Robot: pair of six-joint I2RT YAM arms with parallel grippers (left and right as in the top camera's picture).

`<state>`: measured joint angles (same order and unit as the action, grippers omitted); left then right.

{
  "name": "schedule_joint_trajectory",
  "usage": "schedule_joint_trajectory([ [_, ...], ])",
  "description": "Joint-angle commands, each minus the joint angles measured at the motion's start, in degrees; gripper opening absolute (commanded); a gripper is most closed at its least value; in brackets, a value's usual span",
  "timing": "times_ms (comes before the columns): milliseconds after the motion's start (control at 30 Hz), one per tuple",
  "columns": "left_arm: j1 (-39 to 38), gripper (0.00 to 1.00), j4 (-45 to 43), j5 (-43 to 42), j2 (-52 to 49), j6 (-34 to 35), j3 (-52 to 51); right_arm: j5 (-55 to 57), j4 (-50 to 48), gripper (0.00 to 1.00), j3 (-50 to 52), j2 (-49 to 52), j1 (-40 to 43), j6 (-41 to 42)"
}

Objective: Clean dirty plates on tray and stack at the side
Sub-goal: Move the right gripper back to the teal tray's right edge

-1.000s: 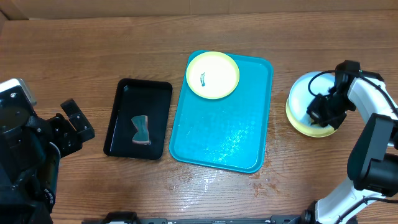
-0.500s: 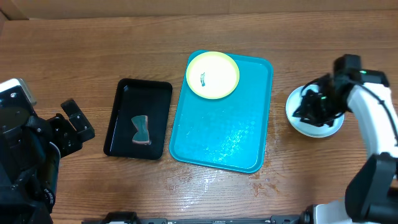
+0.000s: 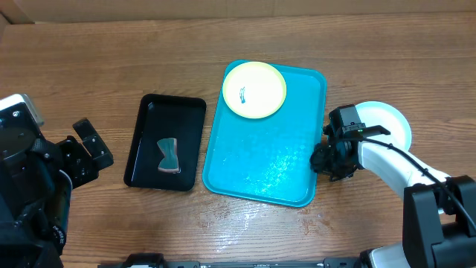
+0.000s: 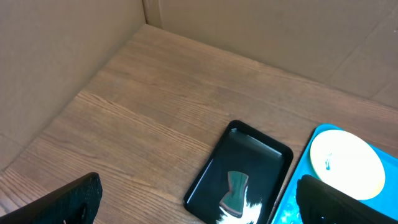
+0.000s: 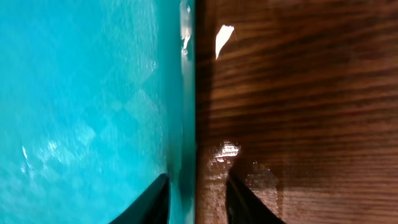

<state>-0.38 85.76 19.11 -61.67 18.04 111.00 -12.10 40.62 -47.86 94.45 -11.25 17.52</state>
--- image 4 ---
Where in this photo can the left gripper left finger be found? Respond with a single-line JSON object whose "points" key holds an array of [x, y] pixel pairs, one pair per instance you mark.
{"points": [[76, 202]]}

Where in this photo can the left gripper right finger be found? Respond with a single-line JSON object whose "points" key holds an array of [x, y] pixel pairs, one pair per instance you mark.
{"points": [[320, 203]]}

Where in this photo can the green bow-shaped sponge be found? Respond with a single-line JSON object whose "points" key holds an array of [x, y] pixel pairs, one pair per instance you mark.
{"points": [[233, 201]]}

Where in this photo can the black rectangular tray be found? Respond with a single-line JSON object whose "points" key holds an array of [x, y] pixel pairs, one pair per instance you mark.
{"points": [[244, 149]]}

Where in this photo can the yellow-green plate top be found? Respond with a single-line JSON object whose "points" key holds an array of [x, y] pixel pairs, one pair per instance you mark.
{"points": [[348, 164]]}

